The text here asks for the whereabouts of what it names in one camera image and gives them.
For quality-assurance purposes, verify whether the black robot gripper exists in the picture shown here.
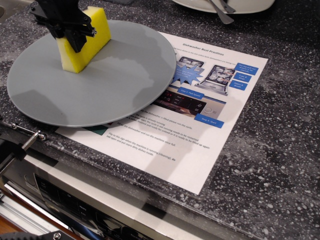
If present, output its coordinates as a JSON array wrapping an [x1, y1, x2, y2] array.
[[29, 0, 97, 53]]

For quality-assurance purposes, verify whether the yellow sponge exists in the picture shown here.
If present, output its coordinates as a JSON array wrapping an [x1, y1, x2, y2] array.
[[56, 6, 112, 73]]

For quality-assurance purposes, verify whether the grey round plate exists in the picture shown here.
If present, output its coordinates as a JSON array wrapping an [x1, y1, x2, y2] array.
[[6, 20, 176, 128]]

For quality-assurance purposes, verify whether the black metal clamp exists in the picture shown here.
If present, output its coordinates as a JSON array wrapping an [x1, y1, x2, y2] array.
[[0, 119, 48, 177]]

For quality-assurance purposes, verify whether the laminated dishwasher instruction sheet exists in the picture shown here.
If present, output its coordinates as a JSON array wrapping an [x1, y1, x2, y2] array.
[[57, 34, 268, 194]]

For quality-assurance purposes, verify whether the metal spoon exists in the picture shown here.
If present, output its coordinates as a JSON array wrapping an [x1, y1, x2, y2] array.
[[208, 0, 234, 25]]

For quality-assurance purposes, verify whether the stainless steel dishwasher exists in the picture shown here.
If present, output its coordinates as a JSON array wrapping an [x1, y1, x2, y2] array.
[[0, 152, 226, 240]]

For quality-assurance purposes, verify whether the white bowl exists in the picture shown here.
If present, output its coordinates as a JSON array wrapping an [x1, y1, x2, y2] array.
[[172, 0, 276, 15]]

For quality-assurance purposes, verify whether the aluminium extrusion rail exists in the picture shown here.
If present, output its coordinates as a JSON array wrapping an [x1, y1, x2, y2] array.
[[0, 195, 64, 235]]

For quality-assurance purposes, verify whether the black bracket with screw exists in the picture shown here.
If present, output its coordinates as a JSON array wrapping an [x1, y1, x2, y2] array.
[[36, 231, 76, 240]]

